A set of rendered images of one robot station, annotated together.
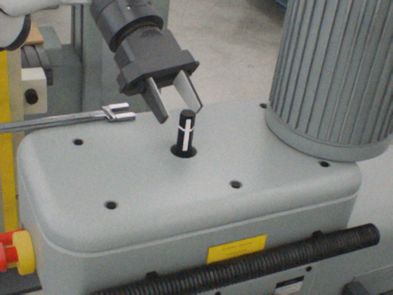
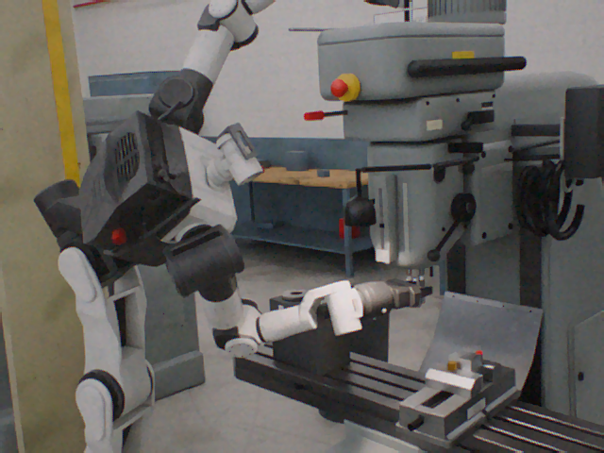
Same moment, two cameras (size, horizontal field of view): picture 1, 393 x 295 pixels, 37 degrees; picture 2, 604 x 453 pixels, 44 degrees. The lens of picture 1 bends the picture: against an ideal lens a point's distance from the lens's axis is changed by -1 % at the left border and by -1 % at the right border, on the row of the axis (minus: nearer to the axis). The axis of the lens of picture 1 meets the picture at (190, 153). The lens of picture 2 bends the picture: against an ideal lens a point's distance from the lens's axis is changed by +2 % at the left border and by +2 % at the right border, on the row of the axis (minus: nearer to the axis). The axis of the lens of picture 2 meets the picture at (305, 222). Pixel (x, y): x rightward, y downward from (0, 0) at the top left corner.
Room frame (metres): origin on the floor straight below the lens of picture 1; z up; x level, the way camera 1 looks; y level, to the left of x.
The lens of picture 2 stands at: (-0.95, 0.78, 1.77)
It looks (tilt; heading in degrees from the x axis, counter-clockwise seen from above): 11 degrees down; 344
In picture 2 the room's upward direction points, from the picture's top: 3 degrees counter-clockwise
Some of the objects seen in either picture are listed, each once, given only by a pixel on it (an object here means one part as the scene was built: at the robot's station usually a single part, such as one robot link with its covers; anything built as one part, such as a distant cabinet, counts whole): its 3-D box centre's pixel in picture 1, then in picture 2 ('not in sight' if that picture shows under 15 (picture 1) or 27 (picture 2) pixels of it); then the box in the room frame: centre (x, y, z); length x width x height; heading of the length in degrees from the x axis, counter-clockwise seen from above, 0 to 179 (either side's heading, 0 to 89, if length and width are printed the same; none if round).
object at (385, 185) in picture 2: not in sight; (385, 218); (0.66, 0.11, 1.45); 0.04 x 0.04 x 0.21; 29
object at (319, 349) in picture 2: not in sight; (309, 328); (1.04, 0.21, 1.06); 0.22 x 0.12 x 0.20; 24
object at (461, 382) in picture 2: not in sight; (453, 379); (0.56, -0.01, 1.05); 0.12 x 0.06 x 0.04; 32
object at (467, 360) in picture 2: not in sight; (465, 366); (0.58, -0.06, 1.07); 0.06 x 0.05 x 0.06; 32
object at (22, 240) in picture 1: (23, 252); (347, 87); (0.60, 0.21, 1.76); 0.06 x 0.02 x 0.06; 29
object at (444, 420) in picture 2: not in sight; (460, 390); (0.57, -0.03, 1.02); 0.35 x 0.15 x 0.11; 122
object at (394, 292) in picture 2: not in sight; (387, 296); (0.68, 0.10, 1.24); 0.13 x 0.12 x 0.10; 16
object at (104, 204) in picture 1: (187, 193); (412, 61); (0.72, 0.00, 1.81); 0.47 x 0.26 x 0.16; 119
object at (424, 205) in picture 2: not in sight; (414, 200); (0.71, 0.01, 1.47); 0.21 x 0.19 x 0.32; 29
